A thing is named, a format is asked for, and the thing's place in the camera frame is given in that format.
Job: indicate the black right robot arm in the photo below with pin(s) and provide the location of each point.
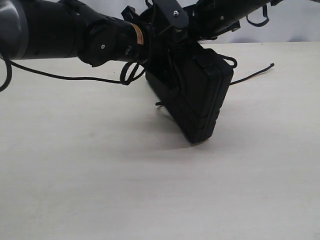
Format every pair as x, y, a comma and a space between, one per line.
241, 8

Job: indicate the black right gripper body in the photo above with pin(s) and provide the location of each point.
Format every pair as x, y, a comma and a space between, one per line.
208, 20

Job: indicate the black wrist camera mount plate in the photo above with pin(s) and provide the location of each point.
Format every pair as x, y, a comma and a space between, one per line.
169, 13

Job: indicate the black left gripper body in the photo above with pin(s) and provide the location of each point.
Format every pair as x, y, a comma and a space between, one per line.
144, 42

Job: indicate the black plastic carrying case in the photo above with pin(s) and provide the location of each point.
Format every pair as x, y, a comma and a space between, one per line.
191, 82

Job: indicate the white curtain backdrop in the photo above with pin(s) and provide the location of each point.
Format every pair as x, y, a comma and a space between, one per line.
289, 21

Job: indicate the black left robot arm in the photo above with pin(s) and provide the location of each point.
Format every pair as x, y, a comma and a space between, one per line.
43, 29

